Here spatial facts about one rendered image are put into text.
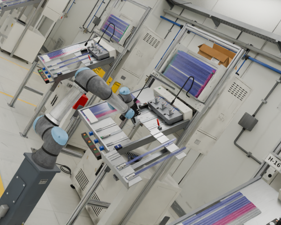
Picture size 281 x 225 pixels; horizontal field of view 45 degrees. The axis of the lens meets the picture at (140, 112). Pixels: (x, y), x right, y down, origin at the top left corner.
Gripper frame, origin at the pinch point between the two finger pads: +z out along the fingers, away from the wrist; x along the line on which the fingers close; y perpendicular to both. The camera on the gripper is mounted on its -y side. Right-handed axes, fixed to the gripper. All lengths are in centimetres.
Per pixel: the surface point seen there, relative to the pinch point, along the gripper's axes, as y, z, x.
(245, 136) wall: 127, 125, 24
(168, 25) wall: 190, 81, 269
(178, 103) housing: 40.8, 1.2, -4.5
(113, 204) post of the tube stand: -47, 18, -42
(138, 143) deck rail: -8.1, -0.3, -21.1
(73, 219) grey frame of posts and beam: -77, 29, -25
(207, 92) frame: 58, -9, -23
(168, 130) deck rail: 18.7, 5.6, -21.1
